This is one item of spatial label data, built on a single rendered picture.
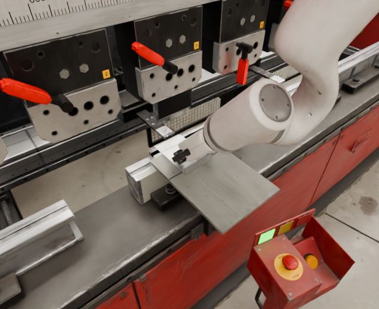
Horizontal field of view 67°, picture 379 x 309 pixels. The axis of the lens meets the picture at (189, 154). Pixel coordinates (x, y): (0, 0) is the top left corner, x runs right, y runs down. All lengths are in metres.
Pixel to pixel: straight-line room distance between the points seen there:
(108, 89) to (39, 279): 0.44
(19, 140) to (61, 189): 1.26
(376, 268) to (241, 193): 1.37
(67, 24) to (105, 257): 0.49
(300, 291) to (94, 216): 0.55
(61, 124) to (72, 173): 1.72
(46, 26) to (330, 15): 0.36
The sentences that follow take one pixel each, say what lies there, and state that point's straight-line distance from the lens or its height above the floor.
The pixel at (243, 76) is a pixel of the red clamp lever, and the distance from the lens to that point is 0.71.
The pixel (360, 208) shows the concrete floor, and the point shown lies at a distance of 2.18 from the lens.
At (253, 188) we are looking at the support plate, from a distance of 0.67.
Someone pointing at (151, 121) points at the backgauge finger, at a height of 1.00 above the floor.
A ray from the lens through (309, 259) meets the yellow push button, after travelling 0.93.
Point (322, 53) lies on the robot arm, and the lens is 0.40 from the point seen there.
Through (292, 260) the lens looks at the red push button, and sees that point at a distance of 0.82.
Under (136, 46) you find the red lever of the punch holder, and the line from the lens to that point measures 0.50.
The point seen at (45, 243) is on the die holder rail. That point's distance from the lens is 0.73.
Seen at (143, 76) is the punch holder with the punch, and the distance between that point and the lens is 0.57.
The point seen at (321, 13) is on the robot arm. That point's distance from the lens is 0.39.
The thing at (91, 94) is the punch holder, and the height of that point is 1.24.
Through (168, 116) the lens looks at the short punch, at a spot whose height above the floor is 1.09.
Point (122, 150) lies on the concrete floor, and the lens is 2.33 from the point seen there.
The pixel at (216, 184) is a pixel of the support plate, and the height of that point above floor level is 1.00.
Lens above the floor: 1.50
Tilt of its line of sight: 42 degrees down
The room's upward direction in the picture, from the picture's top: straight up
